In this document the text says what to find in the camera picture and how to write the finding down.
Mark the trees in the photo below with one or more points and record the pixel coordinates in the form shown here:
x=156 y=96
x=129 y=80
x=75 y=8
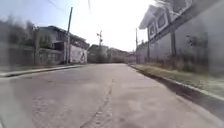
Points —
x=15 y=33

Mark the long grey wall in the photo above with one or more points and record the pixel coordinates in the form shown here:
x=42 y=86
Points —
x=196 y=36

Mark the tall utility pole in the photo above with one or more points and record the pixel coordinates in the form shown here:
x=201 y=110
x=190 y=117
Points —
x=69 y=33

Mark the building with white wall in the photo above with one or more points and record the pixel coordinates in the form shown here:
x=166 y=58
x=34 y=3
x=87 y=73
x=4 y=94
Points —
x=50 y=40

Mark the grass verge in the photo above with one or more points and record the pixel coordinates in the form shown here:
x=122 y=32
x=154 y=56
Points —
x=186 y=77

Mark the low wall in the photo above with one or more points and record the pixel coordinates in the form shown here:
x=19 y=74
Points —
x=20 y=56

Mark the row of buildings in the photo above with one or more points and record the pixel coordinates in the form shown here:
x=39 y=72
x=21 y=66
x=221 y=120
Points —
x=113 y=55

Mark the building with arched windows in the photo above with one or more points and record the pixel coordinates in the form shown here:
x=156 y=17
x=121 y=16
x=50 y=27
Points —
x=156 y=21

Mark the grey concrete road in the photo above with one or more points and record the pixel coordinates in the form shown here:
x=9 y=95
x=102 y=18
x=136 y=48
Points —
x=100 y=93

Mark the concrete kerb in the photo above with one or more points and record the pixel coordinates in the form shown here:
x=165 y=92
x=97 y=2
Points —
x=186 y=87
x=36 y=70

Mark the utility pole with crossarms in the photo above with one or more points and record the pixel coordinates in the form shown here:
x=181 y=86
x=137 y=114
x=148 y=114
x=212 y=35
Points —
x=99 y=38

